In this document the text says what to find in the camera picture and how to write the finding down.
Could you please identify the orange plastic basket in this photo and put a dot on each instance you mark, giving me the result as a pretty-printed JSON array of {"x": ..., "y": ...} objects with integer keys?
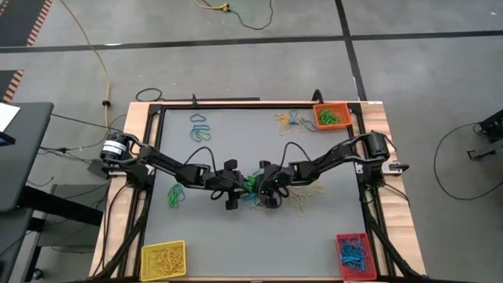
[{"x": 346, "y": 110}]

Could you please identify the black clamp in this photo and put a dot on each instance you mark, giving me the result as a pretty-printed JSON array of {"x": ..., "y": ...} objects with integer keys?
[{"x": 317, "y": 96}]

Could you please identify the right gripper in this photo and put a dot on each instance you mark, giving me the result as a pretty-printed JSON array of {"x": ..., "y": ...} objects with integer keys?
[{"x": 275, "y": 178}]

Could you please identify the yellow plastic basket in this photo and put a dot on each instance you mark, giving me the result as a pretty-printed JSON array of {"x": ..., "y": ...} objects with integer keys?
[{"x": 147, "y": 255}]

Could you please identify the large hazard striped mat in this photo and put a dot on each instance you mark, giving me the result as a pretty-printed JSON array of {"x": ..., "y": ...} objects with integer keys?
[{"x": 19, "y": 19}]

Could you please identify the grey table mat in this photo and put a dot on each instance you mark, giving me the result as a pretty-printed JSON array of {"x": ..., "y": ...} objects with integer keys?
[{"x": 243, "y": 243}]

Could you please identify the black desk leg frame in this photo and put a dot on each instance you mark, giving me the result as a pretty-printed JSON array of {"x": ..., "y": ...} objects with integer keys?
[{"x": 59, "y": 206}]

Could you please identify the small hazard striped mat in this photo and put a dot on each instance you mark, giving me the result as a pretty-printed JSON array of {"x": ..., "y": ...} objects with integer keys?
[{"x": 6, "y": 80}]

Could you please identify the white paper sheet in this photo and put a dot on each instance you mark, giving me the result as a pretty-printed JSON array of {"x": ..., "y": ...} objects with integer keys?
[{"x": 7, "y": 116}]

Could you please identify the red plastic basket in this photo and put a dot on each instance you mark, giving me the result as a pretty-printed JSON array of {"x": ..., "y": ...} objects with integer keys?
[{"x": 371, "y": 275}]

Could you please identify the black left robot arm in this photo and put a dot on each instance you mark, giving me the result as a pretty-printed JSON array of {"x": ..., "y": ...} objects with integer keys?
[{"x": 165, "y": 161}]

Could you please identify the black metal bar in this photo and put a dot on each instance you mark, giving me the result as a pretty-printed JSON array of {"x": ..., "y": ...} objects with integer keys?
[{"x": 220, "y": 99}]

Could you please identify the black equipment stand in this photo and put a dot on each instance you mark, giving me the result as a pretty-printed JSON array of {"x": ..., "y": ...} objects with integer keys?
[{"x": 493, "y": 127}]

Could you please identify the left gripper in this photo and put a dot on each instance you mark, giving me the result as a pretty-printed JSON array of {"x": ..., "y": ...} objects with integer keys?
[{"x": 224, "y": 181}]

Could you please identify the black desk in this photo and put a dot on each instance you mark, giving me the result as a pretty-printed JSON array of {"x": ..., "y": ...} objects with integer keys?
[{"x": 23, "y": 165}]

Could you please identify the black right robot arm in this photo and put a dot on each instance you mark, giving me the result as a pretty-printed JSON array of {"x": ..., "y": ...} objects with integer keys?
[{"x": 334, "y": 157}]

